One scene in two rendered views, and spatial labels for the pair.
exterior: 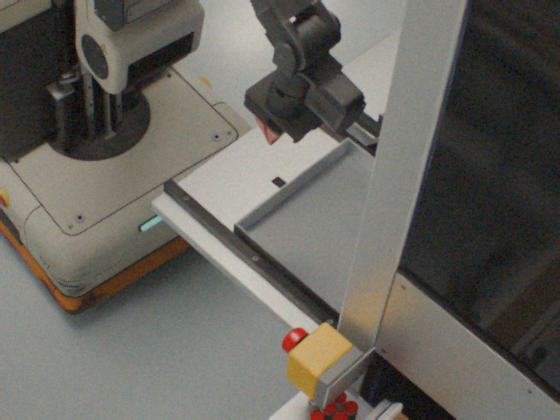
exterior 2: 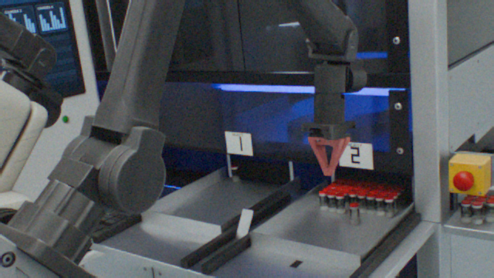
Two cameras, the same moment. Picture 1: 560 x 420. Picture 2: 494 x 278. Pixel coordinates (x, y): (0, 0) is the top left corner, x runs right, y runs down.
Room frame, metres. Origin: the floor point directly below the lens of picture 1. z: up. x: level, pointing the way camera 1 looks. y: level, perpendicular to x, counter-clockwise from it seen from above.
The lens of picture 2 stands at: (1.20, 1.05, 1.44)
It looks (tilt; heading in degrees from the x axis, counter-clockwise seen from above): 15 degrees down; 269
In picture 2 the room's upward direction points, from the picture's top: 6 degrees counter-clockwise
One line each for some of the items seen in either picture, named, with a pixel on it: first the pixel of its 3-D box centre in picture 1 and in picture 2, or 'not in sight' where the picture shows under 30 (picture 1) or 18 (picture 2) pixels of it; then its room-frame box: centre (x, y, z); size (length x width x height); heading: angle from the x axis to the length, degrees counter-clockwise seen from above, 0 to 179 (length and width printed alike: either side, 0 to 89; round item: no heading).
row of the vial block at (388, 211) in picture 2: not in sight; (357, 201); (0.93, -0.22, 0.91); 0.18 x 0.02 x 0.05; 141
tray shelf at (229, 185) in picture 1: (404, 176); (262, 229); (1.16, -0.20, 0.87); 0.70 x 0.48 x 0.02; 141
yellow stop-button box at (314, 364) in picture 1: (322, 364); (470, 173); (0.72, -0.08, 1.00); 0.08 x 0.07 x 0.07; 51
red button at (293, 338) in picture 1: (298, 343); (464, 180); (0.75, -0.05, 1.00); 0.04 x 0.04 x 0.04; 51
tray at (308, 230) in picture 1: (371, 249); (340, 218); (0.99, -0.15, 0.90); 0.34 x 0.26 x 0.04; 51
